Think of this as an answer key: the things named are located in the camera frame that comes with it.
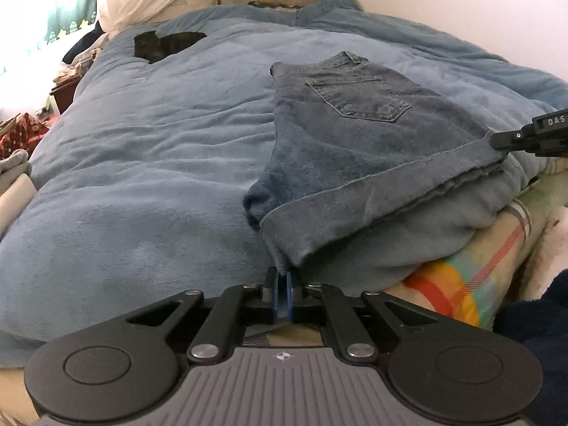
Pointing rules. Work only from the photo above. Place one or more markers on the blue fleece blanket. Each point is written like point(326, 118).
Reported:
point(155, 164)

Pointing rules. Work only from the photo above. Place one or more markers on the colourful checked sheet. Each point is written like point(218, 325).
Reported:
point(466, 266)

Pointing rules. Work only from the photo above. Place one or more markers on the black cat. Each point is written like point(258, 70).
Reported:
point(171, 45)

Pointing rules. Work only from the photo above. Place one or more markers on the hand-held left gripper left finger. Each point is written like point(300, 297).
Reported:
point(276, 295)

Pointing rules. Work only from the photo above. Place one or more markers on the dark wooden cabinet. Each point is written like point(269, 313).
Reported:
point(66, 97)

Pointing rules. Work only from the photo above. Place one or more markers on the black cloth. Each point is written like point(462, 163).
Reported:
point(84, 44)

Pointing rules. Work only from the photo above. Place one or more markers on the dark patterned cloth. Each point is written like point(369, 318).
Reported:
point(275, 4)

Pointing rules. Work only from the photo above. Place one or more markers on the dark navy cloth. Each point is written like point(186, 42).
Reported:
point(541, 341)

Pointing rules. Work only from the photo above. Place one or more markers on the blue denim jeans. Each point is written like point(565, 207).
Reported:
point(355, 151)

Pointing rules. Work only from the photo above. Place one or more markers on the red patterned cloth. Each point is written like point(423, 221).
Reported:
point(22, 135)

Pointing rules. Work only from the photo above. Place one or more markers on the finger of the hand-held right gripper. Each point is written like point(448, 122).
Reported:
point(508, 140)

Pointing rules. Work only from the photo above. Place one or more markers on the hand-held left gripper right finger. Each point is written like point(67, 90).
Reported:
point(290, 295)

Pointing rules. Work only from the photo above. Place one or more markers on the teal printed curtain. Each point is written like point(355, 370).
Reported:
point(71, 4)

